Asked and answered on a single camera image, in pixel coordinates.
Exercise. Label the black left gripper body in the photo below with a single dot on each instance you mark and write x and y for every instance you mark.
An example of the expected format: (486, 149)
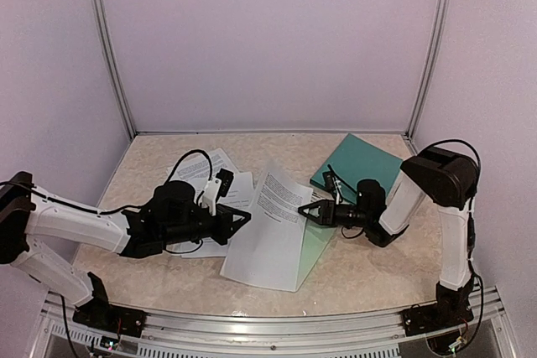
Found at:
(175, 233)

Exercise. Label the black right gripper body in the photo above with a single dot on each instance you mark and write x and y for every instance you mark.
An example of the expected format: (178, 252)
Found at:
(360, 218)

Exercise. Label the white printed top sheet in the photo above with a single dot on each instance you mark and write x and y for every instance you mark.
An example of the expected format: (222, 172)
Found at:
(265, 253)

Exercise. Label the green file folder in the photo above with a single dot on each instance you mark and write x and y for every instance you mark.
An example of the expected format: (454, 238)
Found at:
(353, 160)

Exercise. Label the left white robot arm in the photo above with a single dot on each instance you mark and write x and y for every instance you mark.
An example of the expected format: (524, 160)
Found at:
(28, 212)

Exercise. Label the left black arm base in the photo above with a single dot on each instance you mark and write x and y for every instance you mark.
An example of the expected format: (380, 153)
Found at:
(99, 313)

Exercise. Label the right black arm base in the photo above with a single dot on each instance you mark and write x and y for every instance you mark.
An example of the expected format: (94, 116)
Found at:
(451, 308)

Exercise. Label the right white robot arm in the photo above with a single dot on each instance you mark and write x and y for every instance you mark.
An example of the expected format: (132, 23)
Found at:
(449, 179)

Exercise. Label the white paper stack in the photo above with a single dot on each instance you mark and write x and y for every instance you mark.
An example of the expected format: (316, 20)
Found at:
(201, 172)

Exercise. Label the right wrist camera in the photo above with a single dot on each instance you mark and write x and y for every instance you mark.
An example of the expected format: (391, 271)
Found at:
(333, 184)

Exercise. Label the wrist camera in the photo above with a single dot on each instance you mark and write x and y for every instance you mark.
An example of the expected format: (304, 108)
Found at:
(333, 184)
(215, 189)

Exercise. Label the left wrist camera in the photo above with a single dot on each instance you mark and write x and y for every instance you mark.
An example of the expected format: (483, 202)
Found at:
(215, 189)

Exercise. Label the aluminium front rail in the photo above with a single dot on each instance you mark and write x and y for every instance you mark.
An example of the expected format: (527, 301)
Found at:
(166, 334)

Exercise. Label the left aluminium corner post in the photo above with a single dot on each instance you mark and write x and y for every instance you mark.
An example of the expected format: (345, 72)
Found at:
(112, 68)

